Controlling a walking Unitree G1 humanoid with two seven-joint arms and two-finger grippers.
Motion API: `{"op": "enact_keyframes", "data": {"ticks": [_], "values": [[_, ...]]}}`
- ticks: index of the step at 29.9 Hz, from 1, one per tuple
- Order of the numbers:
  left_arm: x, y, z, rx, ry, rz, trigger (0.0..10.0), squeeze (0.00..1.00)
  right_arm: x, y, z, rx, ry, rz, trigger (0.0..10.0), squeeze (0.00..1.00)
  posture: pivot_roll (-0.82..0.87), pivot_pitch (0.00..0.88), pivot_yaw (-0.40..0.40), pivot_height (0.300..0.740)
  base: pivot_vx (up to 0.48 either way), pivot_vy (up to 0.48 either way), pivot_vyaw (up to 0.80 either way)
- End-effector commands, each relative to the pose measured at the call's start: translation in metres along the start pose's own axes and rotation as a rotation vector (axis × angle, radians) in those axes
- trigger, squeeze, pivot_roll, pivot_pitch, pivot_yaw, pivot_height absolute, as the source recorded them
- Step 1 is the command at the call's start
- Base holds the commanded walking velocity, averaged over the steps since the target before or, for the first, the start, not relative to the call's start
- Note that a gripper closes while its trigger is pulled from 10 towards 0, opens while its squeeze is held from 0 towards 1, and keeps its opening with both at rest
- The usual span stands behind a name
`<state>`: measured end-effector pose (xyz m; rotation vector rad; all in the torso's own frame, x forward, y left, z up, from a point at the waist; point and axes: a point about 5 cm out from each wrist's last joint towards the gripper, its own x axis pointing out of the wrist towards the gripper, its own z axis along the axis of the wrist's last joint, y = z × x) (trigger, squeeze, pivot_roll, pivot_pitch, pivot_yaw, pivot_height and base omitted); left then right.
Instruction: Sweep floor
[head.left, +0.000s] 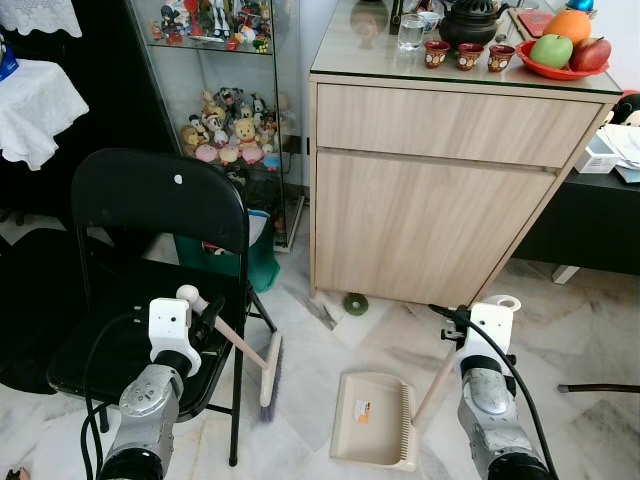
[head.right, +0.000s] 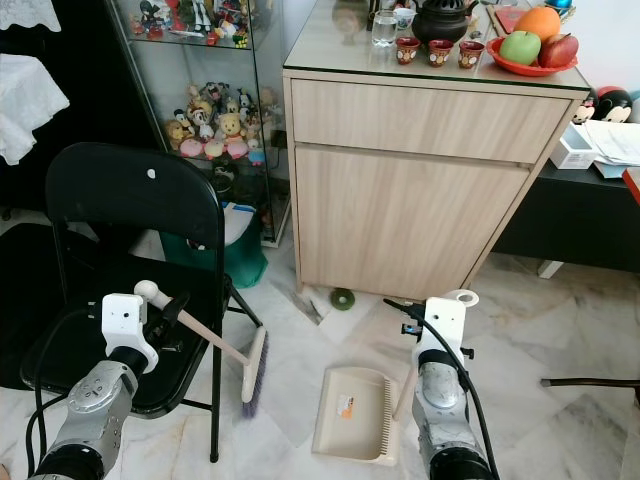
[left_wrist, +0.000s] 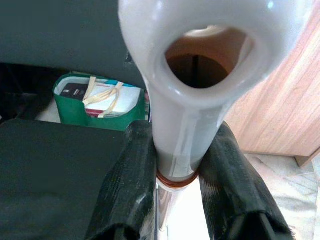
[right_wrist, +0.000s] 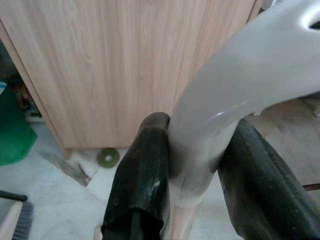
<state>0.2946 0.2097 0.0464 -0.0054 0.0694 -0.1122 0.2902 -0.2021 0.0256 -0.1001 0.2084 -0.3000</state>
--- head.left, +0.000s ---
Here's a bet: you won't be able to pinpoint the small red cup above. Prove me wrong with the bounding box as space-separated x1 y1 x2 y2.
456 43 486 72
424 40 452 69
487 44 517 74

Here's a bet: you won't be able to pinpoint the black low table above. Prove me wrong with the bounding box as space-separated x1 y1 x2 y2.
513 165 640 278

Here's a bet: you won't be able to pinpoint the large white lace cloth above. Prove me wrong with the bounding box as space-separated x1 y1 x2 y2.
0 60 91 171

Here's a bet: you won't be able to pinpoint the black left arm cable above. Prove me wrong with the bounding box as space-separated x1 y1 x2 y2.
80 310 151 480

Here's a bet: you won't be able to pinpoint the red fruit plate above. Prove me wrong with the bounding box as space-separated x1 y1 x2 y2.
515 40 612 81

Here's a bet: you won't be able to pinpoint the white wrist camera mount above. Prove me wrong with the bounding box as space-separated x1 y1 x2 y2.
148 297 207 376
463 303 517 373

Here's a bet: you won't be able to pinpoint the white paper stack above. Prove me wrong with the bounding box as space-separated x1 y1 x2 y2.
600 123 640 184

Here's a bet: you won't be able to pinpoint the yellow bear figurine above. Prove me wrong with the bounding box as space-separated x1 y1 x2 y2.
231 117 260 151

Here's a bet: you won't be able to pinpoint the mickey mouse toy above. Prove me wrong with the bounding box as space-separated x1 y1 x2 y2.
608 90 640 129

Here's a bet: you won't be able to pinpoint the orange fruit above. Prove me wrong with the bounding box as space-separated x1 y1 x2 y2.
544 9 594 46

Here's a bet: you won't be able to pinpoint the black folding chair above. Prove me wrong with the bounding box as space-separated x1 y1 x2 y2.
47 148 283 468

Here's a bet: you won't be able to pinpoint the green apple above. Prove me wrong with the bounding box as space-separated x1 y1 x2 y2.
529 33 574 70

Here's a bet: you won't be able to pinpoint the light wood cabinet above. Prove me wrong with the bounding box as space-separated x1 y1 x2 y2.
308 0 625 307

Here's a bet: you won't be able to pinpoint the red book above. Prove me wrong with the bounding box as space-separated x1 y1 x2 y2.
508 8 557 41

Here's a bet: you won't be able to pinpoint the thin black furniture leg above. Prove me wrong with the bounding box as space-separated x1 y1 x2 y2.
557 382 640 395

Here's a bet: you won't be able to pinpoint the beige plastic dustpan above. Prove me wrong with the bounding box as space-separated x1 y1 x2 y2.
330 294 523 473

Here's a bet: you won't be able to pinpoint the red apple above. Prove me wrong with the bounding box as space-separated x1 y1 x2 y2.
569 37 613 73

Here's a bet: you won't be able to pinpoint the green round floor disc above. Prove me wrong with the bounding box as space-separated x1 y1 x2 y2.
342 292 370 317

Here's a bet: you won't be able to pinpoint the green plastic bin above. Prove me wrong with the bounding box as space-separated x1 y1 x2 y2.
175 208 282 294

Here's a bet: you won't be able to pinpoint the small white lace cloth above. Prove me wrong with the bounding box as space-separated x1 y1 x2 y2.
0 0 83 39

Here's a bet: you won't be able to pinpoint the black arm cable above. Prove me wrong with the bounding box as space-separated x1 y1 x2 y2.
428 303 559 480
80 310 151 480

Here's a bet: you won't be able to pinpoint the white plastic box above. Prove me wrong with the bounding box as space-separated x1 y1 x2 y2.
577 133 623 176

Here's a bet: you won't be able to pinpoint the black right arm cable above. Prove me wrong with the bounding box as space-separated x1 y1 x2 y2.
428 303 559 480

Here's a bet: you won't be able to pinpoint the blue packet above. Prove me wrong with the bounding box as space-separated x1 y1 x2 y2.
0 33 20 83

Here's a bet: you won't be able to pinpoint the black bulky bag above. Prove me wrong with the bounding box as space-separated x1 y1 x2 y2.
0 228 93 397

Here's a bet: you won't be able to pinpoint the clear drinking glass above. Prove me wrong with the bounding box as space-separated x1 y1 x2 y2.
397 12 429 53

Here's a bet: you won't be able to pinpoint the glass display cabinet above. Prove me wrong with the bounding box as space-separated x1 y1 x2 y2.
125 0 313 253

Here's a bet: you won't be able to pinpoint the beige broom purple bristles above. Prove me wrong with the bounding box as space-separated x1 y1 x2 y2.
176 284 285 423

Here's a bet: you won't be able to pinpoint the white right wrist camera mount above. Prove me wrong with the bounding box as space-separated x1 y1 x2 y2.
463 303 517 373

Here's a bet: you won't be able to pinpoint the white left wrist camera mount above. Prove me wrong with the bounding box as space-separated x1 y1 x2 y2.
148 297 207 376

